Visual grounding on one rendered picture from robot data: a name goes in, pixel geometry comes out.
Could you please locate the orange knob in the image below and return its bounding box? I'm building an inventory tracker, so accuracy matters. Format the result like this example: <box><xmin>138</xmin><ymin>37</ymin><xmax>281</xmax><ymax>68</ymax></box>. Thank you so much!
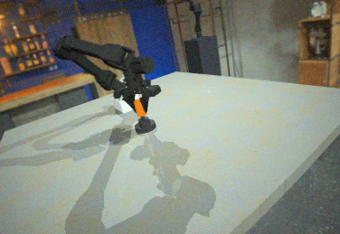
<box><xmin>134</xmin><ymin>99</ymin><xmax>147</xmax><ymax>117</ymax></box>

